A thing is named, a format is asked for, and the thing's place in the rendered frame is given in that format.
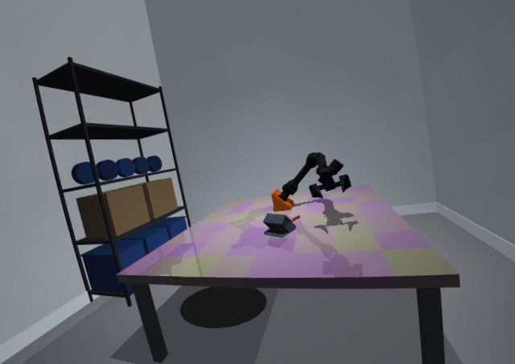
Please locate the dark grey sloped panel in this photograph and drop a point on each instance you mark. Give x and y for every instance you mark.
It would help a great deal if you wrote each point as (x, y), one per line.
(280, 225)

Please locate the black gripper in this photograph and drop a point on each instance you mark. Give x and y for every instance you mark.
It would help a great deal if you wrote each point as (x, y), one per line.
(329, 184)

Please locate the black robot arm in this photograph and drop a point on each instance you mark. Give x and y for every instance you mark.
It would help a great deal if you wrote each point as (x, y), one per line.
(324, 171)

